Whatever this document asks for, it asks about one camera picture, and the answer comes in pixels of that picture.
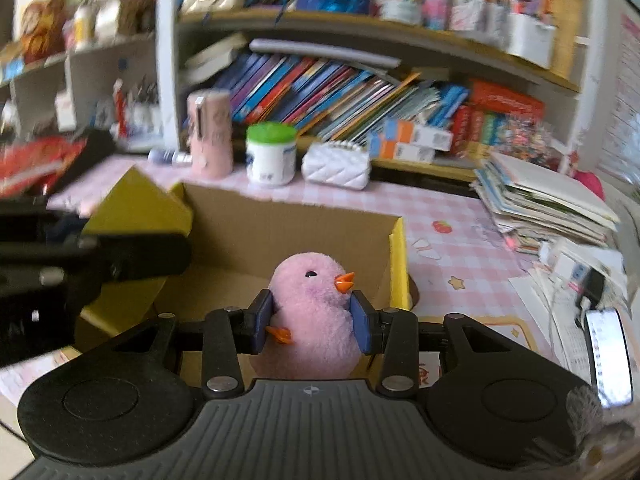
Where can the orange plush toy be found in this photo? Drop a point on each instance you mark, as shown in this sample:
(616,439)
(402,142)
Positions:
(42,27)

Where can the red hanging ornament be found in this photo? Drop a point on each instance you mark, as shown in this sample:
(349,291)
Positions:
(120,110)

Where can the small spray bottle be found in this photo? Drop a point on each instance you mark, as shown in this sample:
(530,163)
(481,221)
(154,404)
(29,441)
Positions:
(170,157)

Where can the smartphone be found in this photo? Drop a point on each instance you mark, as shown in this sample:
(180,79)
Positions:
(610,355)

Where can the row of colourful books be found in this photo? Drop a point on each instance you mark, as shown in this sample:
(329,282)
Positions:
(325,95)

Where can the white desk pen cups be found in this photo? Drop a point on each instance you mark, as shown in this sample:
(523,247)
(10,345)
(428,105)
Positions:
(142,110)

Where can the pink checked tablecloth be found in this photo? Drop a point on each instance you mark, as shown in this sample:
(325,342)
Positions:
(450,260)

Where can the white open shelf unit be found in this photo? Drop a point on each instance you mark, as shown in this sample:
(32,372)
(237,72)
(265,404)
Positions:
(75,70)

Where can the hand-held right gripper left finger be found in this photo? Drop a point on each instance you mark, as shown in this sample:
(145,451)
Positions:
(262,322)

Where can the yellow cardboard box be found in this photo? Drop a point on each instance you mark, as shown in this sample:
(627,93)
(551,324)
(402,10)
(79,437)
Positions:
(280,230)

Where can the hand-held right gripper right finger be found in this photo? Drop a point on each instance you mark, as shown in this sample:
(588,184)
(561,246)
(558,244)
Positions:
(362,325)

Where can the brown plush bear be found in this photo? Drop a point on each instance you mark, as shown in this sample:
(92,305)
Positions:
(136,2)

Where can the stack of papers and booklets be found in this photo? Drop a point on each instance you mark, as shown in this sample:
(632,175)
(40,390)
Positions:
(545,205)

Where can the wall poster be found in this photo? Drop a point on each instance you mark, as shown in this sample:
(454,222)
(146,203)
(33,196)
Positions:
(625,100)

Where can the black keyboard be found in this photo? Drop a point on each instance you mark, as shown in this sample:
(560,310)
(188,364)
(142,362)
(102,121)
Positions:
(102,142)

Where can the white quilted purse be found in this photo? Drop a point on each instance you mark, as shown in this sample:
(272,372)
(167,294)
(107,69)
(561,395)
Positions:
(337,167)

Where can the red patterned packet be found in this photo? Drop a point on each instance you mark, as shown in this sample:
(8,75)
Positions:
(35,162)

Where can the pink humidifier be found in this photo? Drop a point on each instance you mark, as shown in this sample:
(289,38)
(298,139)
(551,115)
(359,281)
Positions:
(210,135)

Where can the black power adapter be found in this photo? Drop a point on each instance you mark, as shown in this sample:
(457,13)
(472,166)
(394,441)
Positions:
(596,285)

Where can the grey flat folder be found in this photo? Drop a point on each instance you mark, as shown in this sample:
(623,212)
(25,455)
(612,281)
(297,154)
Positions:
(325,52)

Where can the white jar with green lid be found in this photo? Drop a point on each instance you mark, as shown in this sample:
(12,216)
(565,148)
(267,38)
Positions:
(271,160)

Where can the white pen holder boxes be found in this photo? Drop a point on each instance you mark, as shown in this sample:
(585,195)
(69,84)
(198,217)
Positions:
(525,35)

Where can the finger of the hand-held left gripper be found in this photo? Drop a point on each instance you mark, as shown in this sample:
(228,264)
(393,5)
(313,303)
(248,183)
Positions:
(140,260)

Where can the bag of colourful beads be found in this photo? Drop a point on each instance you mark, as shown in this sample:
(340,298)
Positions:
(530,140)

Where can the red box set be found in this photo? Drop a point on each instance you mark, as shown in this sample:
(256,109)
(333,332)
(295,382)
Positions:
(500,100)

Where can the pink chick plush toy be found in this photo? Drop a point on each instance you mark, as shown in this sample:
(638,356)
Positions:
(310,310)

